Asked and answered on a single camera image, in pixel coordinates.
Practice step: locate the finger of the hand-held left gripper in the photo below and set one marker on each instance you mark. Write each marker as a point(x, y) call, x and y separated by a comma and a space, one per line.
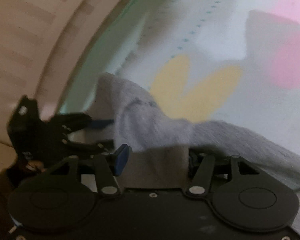
point(90, 145)
point(100, 123)

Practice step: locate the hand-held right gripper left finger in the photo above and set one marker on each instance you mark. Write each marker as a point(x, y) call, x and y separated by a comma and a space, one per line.
point(122, 158)

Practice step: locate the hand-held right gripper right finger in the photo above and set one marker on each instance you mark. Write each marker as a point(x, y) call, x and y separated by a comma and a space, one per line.
point(202, 170)

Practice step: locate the grey pants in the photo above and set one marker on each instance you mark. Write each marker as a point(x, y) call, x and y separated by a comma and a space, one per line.
point(165, 132)

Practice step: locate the person's left hand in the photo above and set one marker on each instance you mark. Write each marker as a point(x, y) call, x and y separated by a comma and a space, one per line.
point(33, 165)

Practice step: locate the white wooden bed rail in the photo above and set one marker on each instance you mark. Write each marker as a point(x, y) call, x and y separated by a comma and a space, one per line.
point(27, 42)

